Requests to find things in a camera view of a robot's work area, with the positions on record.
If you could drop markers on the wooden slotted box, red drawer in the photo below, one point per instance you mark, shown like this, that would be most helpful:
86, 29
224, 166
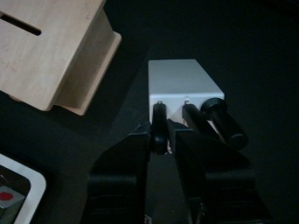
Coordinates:
46, 58

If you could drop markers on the grey cube, red dot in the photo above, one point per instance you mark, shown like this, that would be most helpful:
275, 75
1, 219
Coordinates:
6, 205

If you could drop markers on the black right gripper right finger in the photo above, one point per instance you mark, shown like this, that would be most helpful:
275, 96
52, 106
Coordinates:
217, 186

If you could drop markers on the white knife block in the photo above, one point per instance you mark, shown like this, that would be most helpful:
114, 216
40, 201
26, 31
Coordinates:
178, 78

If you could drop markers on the white rounded toy tray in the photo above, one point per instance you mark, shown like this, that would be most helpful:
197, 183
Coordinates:
36, 186

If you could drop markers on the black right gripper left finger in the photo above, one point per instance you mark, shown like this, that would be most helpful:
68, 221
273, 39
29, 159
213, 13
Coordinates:
120, 180

